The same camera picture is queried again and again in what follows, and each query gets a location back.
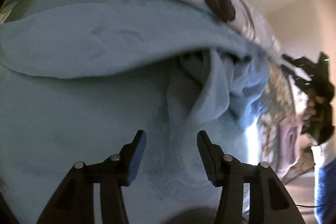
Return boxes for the light blue pants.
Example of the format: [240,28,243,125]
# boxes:
[1,0,269,223]

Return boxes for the person right hand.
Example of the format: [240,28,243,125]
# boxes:
[302,96,333,129]

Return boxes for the teal floral bed blanket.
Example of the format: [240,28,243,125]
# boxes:
[245,61,314,185]

